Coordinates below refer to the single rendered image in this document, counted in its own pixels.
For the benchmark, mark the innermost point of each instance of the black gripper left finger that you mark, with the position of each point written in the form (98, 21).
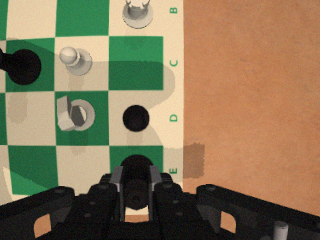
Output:
(88, 218)

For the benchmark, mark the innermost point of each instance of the green and cream chessboard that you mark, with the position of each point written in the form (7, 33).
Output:
(129, 67)

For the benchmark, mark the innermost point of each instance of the white pawn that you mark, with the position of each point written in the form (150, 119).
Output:
(77, 61)

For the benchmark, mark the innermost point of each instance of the white rook chess piece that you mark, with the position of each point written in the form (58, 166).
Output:
(138, 14)

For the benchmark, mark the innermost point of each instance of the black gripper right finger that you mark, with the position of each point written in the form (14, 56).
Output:
(256, 219)

